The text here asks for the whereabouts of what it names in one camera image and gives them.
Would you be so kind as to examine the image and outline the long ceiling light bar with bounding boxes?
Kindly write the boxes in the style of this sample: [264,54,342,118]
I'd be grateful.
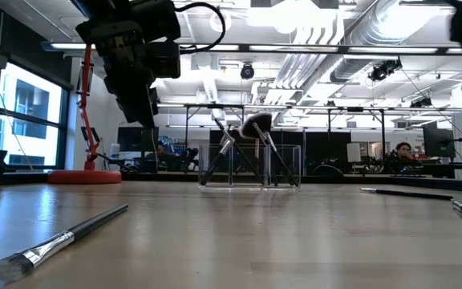
[42,41,462,56]

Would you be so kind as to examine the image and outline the person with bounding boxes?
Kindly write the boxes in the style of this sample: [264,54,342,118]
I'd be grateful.
[387,140,421,172]
[144,142,178,172]

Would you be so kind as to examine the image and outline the black aluminium table frame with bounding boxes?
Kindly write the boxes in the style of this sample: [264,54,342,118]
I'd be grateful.
[0,170,462,194]

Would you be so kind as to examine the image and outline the pen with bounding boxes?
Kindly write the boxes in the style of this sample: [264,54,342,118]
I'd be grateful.
[0,202,129,283]

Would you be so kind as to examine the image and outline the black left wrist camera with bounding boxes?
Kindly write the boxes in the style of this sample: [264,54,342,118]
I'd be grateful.
[144,39,182,79]

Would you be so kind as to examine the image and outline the red desk lamp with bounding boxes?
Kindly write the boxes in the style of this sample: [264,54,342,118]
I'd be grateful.
[47,43,123,185]

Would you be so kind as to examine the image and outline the black gantry frame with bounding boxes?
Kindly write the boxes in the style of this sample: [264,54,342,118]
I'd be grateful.
[326,106,387,169]
[184,103,245,156]

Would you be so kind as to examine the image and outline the silver ventilation duct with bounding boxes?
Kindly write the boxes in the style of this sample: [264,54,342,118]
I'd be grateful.
[329,0,448,84]

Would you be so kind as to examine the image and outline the white ring light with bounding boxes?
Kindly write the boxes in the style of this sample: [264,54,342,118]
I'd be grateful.
[209,5,233,34]

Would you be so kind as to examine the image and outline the thick short black makeup brush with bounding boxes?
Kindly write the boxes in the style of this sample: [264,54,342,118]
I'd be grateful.
[198,128,237,186]

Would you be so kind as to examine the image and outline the black ceiling camera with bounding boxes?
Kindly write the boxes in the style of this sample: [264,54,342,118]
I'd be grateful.
[239,62,256,80]
[368,59,403,83]

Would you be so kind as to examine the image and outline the large black-framed window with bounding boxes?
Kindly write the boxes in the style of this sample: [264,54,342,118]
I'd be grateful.
[0,59,71,170]

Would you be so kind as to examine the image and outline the clear acrylic organizer box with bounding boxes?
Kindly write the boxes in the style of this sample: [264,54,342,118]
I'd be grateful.
[197,143,302,190]

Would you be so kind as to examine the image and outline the black partition panels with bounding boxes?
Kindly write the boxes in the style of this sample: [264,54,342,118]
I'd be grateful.
[209,129,352,177]

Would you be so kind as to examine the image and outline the black computer monitor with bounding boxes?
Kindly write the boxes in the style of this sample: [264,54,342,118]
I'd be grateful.
[422,121,456,159]
[117,126,160,160]

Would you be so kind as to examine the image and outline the large fluffy powder brush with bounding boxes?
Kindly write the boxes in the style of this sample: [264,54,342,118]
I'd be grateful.
[240,111,301,188]

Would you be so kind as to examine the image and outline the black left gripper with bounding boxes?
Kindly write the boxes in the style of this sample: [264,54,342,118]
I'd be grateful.
[75,18,160,128]

